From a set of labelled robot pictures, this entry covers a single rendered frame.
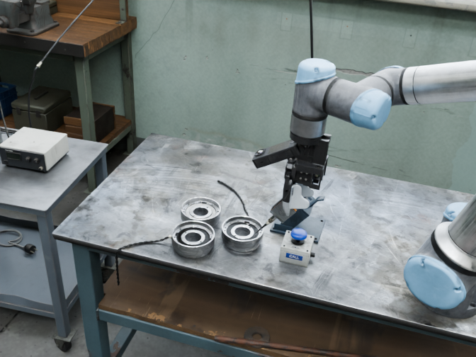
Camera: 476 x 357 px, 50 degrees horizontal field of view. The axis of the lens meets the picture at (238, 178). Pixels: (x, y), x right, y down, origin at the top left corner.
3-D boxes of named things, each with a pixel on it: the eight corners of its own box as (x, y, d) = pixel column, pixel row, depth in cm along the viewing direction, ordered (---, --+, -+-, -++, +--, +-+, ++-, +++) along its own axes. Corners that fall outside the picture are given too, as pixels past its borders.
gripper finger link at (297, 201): (304, 226, 115) (311, 190, 111) (279, 219, 117) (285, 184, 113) (307, 219, 118) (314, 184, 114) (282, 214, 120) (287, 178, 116)
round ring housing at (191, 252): (218, 236, 130) (219, 224, 128) (208, 263, 121) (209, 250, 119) (178, 230, 131) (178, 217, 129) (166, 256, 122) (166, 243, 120)
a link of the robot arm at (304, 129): (287, 117, 104) (297, 103, 111) (285, 137, 107) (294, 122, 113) (324, 124, 102) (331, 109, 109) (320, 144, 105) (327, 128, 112)
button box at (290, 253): (278, 261, 123) (280, 245, 120) (284, 244, 129) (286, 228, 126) (312, 269, 121) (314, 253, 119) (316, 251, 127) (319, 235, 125)
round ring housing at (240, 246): (256, 258, 124) (258, 245, 121) (215, 248, 126) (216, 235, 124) (266, 233, 132) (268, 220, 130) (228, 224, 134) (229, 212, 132)
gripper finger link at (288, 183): (287, 205, 113) (293, 170, 109) (280, 204, 114) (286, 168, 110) (292, 197, 117) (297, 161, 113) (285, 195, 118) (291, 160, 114)
